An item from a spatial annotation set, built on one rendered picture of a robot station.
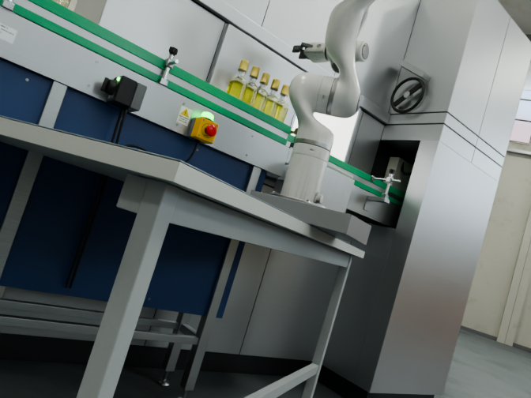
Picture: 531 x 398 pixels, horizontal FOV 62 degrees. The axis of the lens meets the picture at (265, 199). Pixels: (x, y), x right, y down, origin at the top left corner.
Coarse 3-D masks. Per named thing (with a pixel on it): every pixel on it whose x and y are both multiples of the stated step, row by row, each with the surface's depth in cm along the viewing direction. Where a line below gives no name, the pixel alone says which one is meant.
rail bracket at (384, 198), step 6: (390, 174) 220; (372, 180) 227; (384, 180) 222; (390, 180) 218; (396, 180) 216; (372, 198) 222; (378, 198) 219; (384, 198) 217; (366, 204) 225; (366, 210) 225
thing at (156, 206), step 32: (128, 192) 74; (160, 192) 71; (160, 224) 72; (192, 224) 81; (224, 224) 92; (256, 224) 106; (128, 256) 71; (320, 256) 160; (352, 256) 207; (128, 288) 70; (128, 320) 70; (96, 352) 70; (320, 352) 201; (96, 384) 69; (288, 384) 163
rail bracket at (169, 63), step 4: (172, 48) 144; (176, 48) 145; (172, 52) 145; (176, 52) 145; (172, 56) 145; (168, 60) 144; (172, 60) 145; (176, 60) 141; (164, 64) 145; (168, 64) 144; (172, 64) 143; (168, 68) 145; (172, 68) 145; (164, 72) 144; (168, 72) 145; (164, 76) 144; (160, 80) 143; (164, 80) 144; (160, 84) 144; (164, 84) 144
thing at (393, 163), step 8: (392, 160) 263; (400, 160) 260; (392, 168) 261; (400, 168) 261; (408, 168) 265; (400, 176) 262; (408, 176) 266; (392, 184) 258; (400, 184) 263; (408, 184) 267
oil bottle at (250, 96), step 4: (248, 84) 179; (252, 84) 180; (248, 88) 179; (252, 88) 180; (256, 88) 181; (248, 92) 179; (252, 92) 180; (256, 92) 182; (244, 96) 179; (248, 96) 179; (252, 96) 181; (256, 96) 182; (244, 100) 179; (248, 100) 180; (252, 100) 181; (252, 104) 181
